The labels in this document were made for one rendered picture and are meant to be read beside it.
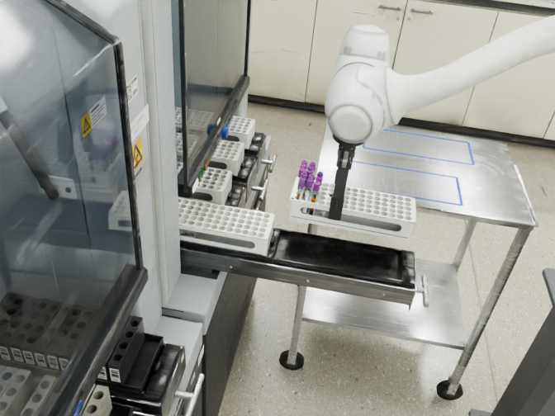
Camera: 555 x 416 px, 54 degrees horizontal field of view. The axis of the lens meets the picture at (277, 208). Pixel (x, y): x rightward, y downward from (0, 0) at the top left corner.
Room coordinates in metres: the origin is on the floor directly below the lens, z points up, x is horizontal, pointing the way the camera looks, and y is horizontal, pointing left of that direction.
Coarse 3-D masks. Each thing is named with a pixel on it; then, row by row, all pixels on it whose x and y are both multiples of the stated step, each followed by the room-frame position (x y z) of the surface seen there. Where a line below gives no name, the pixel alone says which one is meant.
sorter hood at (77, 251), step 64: (0, 0) 0.62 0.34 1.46; (0, 64) 0.51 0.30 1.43; (64, 64) 0.57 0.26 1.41; (0, 128) 0.43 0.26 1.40; (64, 128) 0.52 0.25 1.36; (128, 128) 0.67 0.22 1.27; (0, 192) 0.39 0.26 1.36; (64, 192) 0.50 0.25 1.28; (128, 192) 0.66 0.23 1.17; (0, 256) 0.37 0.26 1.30; (64, 256) 0.47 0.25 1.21; (128, 256) 0.64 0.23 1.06; (0, 320) 0.35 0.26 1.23; (64, 320) 0.44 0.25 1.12; (0, 384) 0.32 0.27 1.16; (64, 384) 0.41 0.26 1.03
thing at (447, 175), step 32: (320, 160) 1.38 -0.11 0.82; (384, 160) 1.41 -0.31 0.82; (416, 160) 1.43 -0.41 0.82; (448, 160) 1.45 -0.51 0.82; (480, 160) 1.47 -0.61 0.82; (416, 192) 1.26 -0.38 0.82; (448, 192) 1.28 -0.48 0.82; (480, 192) 1.29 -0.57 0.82; (512, 192) 1.31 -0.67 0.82; (512, 224) 1.17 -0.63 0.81; (512, 256) 1.17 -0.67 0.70; (448, 288) 1.45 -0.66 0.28; (320, 320) 1.23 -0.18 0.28; (352, 320) 1.25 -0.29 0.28; (384, 320) 1.26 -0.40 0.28; (416, 320) 1.28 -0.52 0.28; (448, 320) 1.29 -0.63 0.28; (480, 320) 1.17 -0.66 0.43; (288, 352) 1.23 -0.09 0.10; (448, 384) 1.17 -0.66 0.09
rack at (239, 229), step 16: (192, 208) 1.04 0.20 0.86; (208, 208) 1.03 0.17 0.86; (224, 208) 1.05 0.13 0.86; (240, 208) 1.05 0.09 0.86; (192, 224) 0.98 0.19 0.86; (208, 224) 0.98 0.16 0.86; (224, 224) 0.99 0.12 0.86; (240, 224) 0.99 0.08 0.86; (256, 224) 1.00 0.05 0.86; (272, 224) 1.00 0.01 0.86; (192, 240) 0.96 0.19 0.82; (208, 240) 0.98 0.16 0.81; (224, 240) 0.99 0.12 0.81; (240, 240) 0.99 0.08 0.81; (256, 240) 0.94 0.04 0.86
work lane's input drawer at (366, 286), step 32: (192, 256) 0.94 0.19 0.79; (224, 256) 0.93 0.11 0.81; (256, 256) 0.93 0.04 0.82; (288, 256) 0.96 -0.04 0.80; (320, 256) 0.97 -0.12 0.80; (352, 256) 0.98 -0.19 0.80; (384, 256) 0.99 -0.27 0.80; (320, 288) 0.91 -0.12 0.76; (352, 288) 0.90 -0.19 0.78; (384, 288) 0.89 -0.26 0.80; (416, 288) 0.95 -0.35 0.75
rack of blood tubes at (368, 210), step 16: (304, 192) 1.06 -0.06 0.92; (320, 192) 1.07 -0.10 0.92; (352, 192) 1.08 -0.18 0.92; (368, 192) 1.10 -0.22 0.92; (384, 192) 1.10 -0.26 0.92; (320, 208) 1.02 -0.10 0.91; (352, 208) 1.03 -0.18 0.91; (368, 208) 1.02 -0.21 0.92; (384, 208) 1.04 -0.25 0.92; (400, 208) 1.05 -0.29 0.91; (320, 224) 1.02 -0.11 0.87; (336, 224) 1.01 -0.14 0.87; (352, 224) 1.01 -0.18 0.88; (368, 224) 1.04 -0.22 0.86; (384, 224) 1.04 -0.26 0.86; (400, 224) 0.99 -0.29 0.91; (400, 240) 0.99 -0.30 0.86
